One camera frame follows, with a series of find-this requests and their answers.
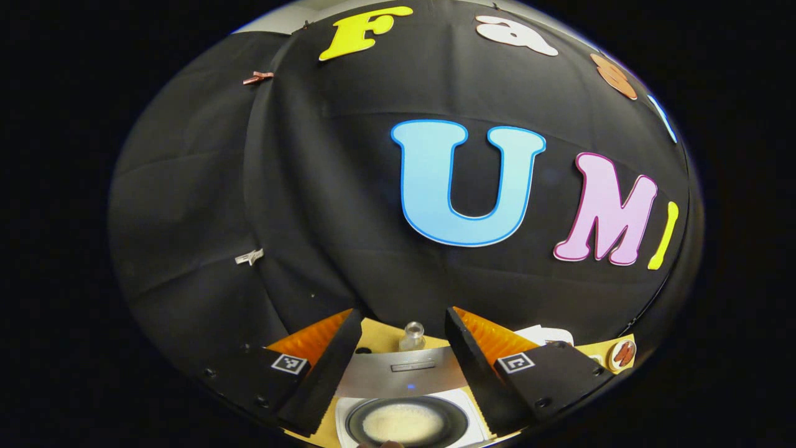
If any white toaster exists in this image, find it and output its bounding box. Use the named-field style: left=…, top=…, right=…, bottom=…
left=515, top=324, right=576, bottom=347

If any small glass bottle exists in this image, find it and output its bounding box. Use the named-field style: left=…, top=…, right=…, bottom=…
left=399, top=322, right=426, bottom=351

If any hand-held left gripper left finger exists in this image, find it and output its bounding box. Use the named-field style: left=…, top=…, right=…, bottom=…
left=199, top=308, right=364, bottom=437

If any white round plate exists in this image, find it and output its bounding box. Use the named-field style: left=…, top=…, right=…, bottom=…
left=606, top=339, right=637, bottom=374

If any white rice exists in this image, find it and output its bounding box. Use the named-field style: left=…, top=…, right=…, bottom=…
left=363, top=403, right=446, bottom=444

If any white rice cooker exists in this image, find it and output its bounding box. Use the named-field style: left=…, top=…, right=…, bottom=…
left=323, top=345, right=495, bottom=448

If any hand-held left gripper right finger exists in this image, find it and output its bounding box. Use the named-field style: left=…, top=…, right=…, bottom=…
left=444, top=306, right=615, bottom=436

